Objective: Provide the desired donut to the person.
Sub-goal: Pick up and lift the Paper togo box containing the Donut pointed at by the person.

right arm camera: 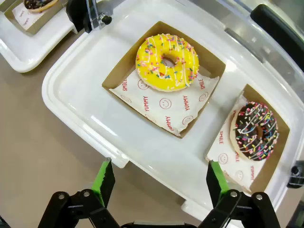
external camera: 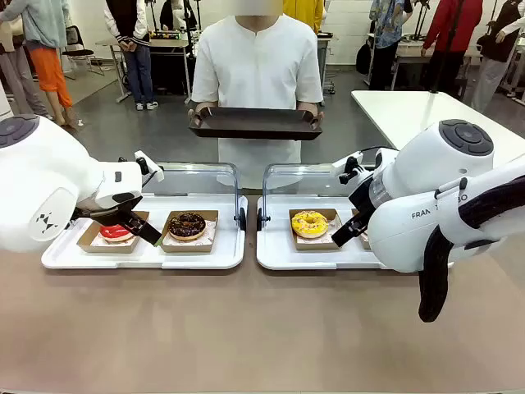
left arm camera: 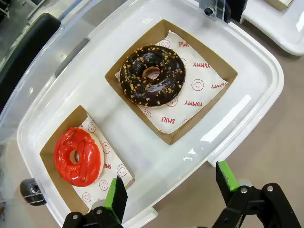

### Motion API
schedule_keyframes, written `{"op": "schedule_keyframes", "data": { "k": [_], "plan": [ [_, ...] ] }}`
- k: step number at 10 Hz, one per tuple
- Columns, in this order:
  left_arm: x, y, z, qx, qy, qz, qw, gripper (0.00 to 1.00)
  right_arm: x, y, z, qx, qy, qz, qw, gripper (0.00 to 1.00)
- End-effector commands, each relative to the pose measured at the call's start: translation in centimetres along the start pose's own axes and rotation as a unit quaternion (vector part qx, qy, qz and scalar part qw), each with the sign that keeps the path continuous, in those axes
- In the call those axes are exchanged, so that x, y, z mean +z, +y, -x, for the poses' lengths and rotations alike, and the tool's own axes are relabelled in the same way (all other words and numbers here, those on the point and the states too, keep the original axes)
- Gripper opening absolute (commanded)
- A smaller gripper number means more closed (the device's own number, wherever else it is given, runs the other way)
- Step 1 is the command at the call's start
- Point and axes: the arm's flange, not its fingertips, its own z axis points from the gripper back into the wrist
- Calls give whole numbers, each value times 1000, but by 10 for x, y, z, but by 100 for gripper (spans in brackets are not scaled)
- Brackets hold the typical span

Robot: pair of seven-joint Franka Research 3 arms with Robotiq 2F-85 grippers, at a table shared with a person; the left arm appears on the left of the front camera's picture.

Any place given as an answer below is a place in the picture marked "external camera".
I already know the clear plastic tray lid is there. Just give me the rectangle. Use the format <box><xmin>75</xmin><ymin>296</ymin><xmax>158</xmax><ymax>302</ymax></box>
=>
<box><xmin>141</xmin><ymin>162</ymin><xmax>243</xmax><ymax>231</ymax></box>
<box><xmin>261</xmin><ymin>163</ymin><xmax>370</xmax><ymax>231</ymax></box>

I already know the black backpack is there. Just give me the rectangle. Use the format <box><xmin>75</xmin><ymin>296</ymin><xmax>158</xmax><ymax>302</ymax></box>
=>
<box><xmin>355</xmin><ymin>40</ymin><xmax>372</xmax><ymax>76</ymax></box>

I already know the red glazed donut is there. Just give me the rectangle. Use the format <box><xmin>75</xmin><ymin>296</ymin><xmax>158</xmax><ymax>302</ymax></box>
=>
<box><xmin>99</xmin><ymin>223</ymin><xmax>136</xmax><ymax>244</ymax></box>
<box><xmin>76</xmin><ymin>211</ymin><xmax>151</xmax><ymax>254</ymax></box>

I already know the beige background work table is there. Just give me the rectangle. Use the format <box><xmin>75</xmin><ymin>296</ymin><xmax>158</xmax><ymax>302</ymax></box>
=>
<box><xmin>96</xmin><ymin>38</ymin><xmax>194</xmax><ymax>103</ymax></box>

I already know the white display tray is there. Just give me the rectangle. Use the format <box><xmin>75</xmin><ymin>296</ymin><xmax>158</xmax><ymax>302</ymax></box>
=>
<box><xmin>256</xmin><ymin>195</ymin><xmax>395</xmax><ymax>271</ymax></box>
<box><xmin>40</xmin><ymin>193</ymin><xmax>249</xmax><ymax>271</ymax></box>

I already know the chocolate sprinkled donut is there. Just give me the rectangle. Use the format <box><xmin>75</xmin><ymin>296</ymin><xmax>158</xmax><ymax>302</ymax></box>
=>
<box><xmin>167</xmin><ymin>212</ymin><xmax>207</xmax><ymax>241</ymax></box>

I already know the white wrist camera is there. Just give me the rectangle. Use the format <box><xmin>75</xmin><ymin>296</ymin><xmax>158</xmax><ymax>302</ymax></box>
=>
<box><xmin>331</xmin><ymin>150</ymin><xmax>364</xmax><ymax>186</ymax></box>
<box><xmin>134</xmin><ymin>150</ymin><xmax>165</xmax><ymax>184</ymax></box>

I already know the chocolate donut in box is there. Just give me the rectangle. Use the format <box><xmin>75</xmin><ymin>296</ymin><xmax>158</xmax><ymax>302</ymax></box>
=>
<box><xmin>157</xmin><ymin>210</ymin><xmax>220</xmax><ymax>254</ymax></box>

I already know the yellow glazed donut in box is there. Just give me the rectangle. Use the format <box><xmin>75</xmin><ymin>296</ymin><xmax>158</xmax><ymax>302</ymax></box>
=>
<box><xmin>288</xmin><ymin>208</ymin><xmax>348</xmax><ymax>251</ymax></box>

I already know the white printed paper liner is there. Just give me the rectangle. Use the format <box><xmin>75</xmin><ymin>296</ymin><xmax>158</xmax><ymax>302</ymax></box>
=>
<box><xmin>163</xmin><ymin>219</ymin><xmax>217</xmax><ymax>247</ymax></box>
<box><xmin>294</xmin><ymin>215</ymin><xmax>345</xmax><ymax>243</ymax></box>

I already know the person in varsity jacket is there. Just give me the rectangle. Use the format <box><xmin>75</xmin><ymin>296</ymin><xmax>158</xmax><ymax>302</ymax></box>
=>
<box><xmin>104</xmin><ymin>0</ymin><xmax>160</xmax><ymax>111</ymax></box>

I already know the black office chair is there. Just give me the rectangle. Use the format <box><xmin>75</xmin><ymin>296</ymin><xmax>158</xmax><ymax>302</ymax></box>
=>
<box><xmin>61</xmin><ymin>25</ymin><xmax>106</xmax><ymax>81</ymax></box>

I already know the white side table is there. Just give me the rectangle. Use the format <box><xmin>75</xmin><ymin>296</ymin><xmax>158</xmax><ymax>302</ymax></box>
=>
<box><xmin>351</xmin><ymin>89</ymin><xmax>525</xmax><ymax>159</ymax></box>

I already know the person in white shirt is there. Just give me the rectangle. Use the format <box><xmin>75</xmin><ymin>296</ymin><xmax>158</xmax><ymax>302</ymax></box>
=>
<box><xmin>191</xmin><ymin>14</ymin><xmax>324</xmax><ymax>190</ymax></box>

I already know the person's right hand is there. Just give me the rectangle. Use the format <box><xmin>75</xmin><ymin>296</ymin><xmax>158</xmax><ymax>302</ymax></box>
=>
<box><xmin>188</xmin><ymin>104</ymin><xmax>212</xmax><ymax>128</ymax></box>

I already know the black arm cable sleeve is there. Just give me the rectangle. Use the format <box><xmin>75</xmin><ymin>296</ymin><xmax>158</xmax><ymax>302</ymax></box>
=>
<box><xmin>418</xmin><ymin>175</ymin><xmax>525</xmax><ymax>323</ymax></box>

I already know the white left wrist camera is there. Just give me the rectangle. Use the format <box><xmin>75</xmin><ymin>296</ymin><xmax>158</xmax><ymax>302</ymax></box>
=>
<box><xmin>134</xmin><ymin>150</ymin><xmax>165</xmax><ymax>184</ymax></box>

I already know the person in red jacket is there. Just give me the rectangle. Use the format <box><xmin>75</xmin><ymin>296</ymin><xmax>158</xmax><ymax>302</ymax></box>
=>
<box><xmin>422</xmin><ymin>0</ymin><xmax>484</xmax><ymax>94</ymax></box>

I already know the white cylindrical appliance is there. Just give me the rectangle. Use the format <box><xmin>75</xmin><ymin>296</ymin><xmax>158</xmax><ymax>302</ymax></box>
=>
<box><xmin>0</xmin><ymin>77</ymin><xmax>13</xmax><ymax>120</ymax></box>

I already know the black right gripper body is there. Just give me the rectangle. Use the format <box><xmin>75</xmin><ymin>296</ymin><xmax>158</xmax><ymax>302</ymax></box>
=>
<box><xmin>347</xmin><ymin>178</ymin><xmax>377</xmax><ymax>215</ymax></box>

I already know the dark brown serving tray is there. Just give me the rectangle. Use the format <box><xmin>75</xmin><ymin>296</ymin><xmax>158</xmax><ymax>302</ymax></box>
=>
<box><xmin>188</xmin><ymin>107</ymin><xmax>324</xmax><ymax>142</ymax></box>

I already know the person in black vest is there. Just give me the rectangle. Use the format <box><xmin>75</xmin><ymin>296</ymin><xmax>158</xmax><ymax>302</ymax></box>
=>
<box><xmin>471</xmin><ymin>0</ymin><xmax>525</xmax><ymax>114</ymax></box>

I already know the figure with orange shorts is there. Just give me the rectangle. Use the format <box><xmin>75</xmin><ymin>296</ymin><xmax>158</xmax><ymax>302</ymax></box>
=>
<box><xmin>0</xmin><ymin>0</ymin><xmax>77</xmax><ymax>126</ymax></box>

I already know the person in yellow jacket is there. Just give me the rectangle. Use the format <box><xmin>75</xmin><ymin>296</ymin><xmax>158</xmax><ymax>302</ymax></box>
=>
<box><xmin>282</xmin><ymin>0</ymin><xmax>325</xmax><ymax>36</ymax></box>

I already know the yellow sprinkled donut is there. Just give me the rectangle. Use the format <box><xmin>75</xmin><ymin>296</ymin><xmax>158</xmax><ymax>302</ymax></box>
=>
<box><xmin>290</xmin><ymin>210</ymin><xmax>329</xmax><ymax>239</ymax></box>

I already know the person in patterned blue shirt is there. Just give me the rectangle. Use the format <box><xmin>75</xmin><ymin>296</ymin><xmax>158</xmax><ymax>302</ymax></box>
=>
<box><xmin>368</xmin><ymin>0</ymin><xmax>413</xmax><ymax>91</ymax></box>

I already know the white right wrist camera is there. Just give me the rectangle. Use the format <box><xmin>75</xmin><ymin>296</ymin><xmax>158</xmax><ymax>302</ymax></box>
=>
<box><xmin>331</xmin><ymin>150</ymin><xmax>364</xmax><ymax>186</ymax></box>

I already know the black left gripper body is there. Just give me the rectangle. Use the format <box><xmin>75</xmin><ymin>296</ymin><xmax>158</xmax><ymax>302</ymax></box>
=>
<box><xmin>72</xmin><ymin>191</ymin><xmax>144</xmax><ymax>222</ymax></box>

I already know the dark sprinkled donut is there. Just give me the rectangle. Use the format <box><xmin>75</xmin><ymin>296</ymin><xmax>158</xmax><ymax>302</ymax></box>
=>
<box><xmin>351</xmin><ymin>208</ymin><xmax>372</xmax><ymax>250</ymax></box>

